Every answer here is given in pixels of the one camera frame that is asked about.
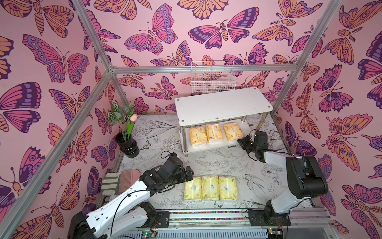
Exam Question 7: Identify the orange tissue pack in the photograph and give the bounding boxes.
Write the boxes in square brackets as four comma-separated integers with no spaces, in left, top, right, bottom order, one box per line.
[223,122,244,142]
[190,126,208,147]
[206,123,223,143]

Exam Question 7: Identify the white two-tier shelf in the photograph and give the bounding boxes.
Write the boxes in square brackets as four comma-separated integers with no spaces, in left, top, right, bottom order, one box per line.
[175,88,273,155]

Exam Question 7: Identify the green tissue pack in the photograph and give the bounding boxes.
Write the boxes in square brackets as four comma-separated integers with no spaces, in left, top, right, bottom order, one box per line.
[184,177,202,201]
[201,175,219,201]
[218,176,238,201]

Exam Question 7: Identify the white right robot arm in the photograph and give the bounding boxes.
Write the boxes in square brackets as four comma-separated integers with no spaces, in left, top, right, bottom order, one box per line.
[237,130,329,227]

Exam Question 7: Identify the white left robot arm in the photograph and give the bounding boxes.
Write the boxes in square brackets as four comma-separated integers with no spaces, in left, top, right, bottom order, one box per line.
[67,152,194,239]

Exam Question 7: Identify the pink dustpan brush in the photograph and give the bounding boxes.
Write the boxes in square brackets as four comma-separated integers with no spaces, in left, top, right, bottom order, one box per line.
[115,169,140,195]

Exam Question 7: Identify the black flower pot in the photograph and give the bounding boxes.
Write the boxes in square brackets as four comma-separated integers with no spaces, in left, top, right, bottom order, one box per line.
[115,132,140,158]

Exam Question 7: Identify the striped green white cloth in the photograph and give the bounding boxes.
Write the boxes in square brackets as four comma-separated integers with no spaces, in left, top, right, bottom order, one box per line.
[101,172,121,196]

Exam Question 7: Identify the artificial tulip plant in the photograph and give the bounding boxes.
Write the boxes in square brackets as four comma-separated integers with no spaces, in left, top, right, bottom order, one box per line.
[107,97,149,142]

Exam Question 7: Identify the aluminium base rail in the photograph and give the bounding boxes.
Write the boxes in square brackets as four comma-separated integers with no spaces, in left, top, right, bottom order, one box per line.
[80,207,338,239]

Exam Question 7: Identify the white wire basket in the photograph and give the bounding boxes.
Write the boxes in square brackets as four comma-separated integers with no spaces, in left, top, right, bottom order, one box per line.
[190,61,237,95]

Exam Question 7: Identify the aluminium frame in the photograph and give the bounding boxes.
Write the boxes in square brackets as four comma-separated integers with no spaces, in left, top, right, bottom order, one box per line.
[1,1,342,239]

